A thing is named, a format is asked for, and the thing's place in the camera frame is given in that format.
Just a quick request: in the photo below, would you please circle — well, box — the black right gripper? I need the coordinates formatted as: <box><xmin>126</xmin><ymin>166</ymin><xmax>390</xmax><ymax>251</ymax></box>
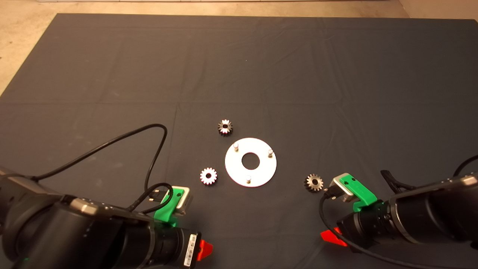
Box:
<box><xmin>320</xmin><ymin>204</ymin><xmax>407</xmax><ymax>253</ymax></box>

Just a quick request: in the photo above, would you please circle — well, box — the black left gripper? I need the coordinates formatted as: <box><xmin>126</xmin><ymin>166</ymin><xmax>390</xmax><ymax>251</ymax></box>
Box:
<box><xmin>148</xmin><ymin>223</ymin><xmax>214</xmax><ymax>269</ymax></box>

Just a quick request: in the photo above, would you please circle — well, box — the round metal carrier plate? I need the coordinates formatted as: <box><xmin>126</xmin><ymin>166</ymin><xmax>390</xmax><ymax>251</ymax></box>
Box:
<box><xmin>225</xmin><ymin>137</ymin><xmax>277</xmax><ymax>188</ymax></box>

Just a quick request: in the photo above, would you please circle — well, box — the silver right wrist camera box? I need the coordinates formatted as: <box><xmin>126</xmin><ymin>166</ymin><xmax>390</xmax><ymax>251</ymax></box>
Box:
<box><xmin>329</xmin><ymin>174</ymin><xmax>355</xmax><ymax>203</ymax></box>

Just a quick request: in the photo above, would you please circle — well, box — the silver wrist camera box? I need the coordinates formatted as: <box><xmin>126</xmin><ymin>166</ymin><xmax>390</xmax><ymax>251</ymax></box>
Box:
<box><xmin>329</xmin><ymin>174</ymin><xmax>355</xmax><ymax>203</ymax></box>
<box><xmin>170</xmin><ymin>186</ymin><xmax>194</xmax><ymax>216</ymax></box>

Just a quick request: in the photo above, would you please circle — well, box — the green right camera mount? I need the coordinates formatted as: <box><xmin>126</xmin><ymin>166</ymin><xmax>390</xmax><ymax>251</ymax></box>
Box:
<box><xmin>344</xmin><ymin>173</ymin><xmax>378</xmax><ymax>213</ymax></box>

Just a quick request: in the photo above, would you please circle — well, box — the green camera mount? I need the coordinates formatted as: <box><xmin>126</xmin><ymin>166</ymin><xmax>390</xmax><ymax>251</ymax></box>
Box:
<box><xmin>153</xmin><ymin>188</ymin><xmax>186</xmax><ymax>228</ymax></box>
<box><xmin>344</xmin><ymin>173</ymin><xmax>378</xmax><ymax>213</ymax></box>

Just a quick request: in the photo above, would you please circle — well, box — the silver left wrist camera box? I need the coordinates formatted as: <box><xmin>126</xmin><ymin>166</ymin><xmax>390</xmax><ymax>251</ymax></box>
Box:
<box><xmin>170</xmin><ymin>186</ymin><xmax>194</xmax><ymax>216</ymax></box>

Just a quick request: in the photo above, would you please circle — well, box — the green left camera mount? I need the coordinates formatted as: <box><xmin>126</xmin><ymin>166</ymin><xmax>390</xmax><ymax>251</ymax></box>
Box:
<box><xmin>153</xmin><ymin>188</ymin><xmax>186</xmax><ymax>228</ymax></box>

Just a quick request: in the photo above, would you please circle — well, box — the black braided cable loop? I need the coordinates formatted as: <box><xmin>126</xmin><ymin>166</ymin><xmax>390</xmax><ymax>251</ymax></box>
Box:
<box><xmin>380</xmin><ymin>170</ymin><xmax>416</xmax><ymax>194</ymax></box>
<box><xmin>127</xmin><ymin>182</ymin><xmax>174</xmax><ymax>215</ymax></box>

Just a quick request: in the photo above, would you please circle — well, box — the thin black left camera cable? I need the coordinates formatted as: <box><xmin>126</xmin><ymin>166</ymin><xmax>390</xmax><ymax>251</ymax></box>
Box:
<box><xmin>32</xmin><ymin>124</ymin><xmax>168</xmax><ymax>200</ymax></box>

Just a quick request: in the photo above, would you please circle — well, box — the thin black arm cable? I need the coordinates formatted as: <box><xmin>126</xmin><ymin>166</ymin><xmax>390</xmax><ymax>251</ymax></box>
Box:
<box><xmin>453</xmin><ymin>155</ymin><xmax>478</xmax><ymax>178</ymax></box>

